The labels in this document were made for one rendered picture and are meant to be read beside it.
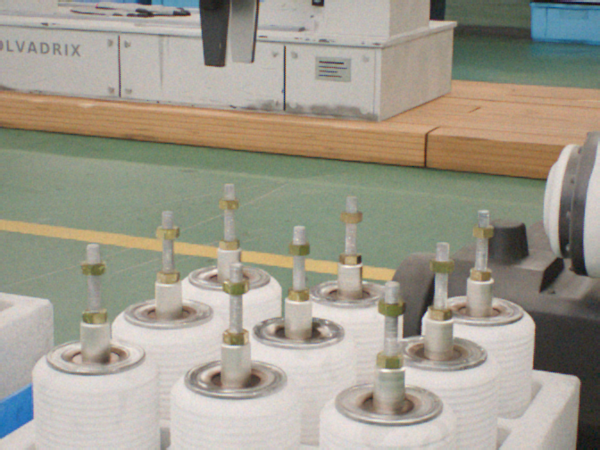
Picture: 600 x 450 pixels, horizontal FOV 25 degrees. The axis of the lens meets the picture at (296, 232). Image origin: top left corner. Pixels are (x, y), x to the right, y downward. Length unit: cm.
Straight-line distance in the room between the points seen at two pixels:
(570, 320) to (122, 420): 57
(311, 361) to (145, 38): 236
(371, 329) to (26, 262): 117
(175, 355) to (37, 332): 34
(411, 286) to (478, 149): 152
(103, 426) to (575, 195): 51
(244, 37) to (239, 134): 199
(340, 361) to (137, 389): 16
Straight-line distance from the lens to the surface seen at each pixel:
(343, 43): 313
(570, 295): 145
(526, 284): 145
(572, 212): 128
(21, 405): 136
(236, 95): 327
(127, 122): 334
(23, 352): 141
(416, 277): 150
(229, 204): 122
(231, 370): 98
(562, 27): 571
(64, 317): 197
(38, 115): 347
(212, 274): 126
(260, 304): 121
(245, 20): 121
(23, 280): 216
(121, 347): 106
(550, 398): 119
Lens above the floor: 60
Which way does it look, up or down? 14 degrees down
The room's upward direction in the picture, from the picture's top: 1 degrees clockwise
